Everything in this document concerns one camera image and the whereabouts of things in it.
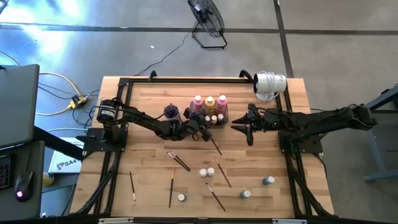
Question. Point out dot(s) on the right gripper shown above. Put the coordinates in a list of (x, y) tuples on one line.
[(259, 119)]

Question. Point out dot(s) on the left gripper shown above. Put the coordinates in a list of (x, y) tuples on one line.
[(194, 125)]

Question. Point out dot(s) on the small red paint bottle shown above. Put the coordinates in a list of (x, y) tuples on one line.
[(207, 118)]

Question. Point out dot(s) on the small yellow paint bottle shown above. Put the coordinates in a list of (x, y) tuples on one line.
[(214, 119)]

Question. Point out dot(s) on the large pink paint bottle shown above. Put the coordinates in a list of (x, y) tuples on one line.
[(197, 104), (221, 104)]

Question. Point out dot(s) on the large yellow paint bottle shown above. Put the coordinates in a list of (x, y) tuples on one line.
[(210, 105)]

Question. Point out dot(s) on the thin silver ferrule paint brush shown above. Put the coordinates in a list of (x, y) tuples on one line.
[(216, 147)]

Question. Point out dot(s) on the small white paint bottle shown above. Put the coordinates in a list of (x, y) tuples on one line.
[(211, 171), (203, 173)]

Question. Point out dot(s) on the small light blue paint bottle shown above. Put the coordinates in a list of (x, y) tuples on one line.
[(268, 180)]

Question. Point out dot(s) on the small teal paint bottle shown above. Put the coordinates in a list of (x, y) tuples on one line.
[(245, 194)]

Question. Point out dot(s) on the small dark green paint bottle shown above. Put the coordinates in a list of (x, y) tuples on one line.
[(181, 197)]

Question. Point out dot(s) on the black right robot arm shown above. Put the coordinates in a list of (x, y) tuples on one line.
[(326, 119)]

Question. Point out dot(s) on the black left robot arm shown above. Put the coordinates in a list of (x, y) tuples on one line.
[(146, 119)]

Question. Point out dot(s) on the orange bristle paint brush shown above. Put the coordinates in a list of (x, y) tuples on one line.
[(172, 189)]

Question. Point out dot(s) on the grey translucent plastic bin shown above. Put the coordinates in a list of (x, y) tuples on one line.
[(225, 122)]

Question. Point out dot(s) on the lilac plastic cup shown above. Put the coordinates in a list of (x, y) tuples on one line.
[(177, 115)]

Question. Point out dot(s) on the black floor fan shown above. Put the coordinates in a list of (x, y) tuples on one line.
[(206, 17)]

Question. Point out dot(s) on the white light strip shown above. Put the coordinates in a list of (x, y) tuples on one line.
[(115, 221), (289, 221)]

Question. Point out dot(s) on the yellow power plug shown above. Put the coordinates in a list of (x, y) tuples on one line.
[(77, 102)]

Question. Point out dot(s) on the grey metal table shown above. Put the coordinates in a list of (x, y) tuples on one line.
[(373, 109)]

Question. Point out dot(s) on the white cardboard box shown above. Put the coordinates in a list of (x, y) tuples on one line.
[(63, 163)]

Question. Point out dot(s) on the black diagonal desk beam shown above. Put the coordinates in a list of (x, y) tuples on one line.
[(59, 143)]

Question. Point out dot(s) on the yellow round object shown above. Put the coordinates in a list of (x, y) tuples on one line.
[(48, 179)]

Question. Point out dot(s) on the grey laptop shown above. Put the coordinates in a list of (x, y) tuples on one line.
[(18, 105)]

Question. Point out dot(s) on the black computer mouse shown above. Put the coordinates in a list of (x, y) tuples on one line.
[(25, 183)]

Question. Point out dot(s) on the black keyboard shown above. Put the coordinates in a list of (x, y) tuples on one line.
[(4, 171)]

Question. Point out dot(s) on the dark grey desk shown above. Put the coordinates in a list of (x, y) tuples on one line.
[(9, 207)]

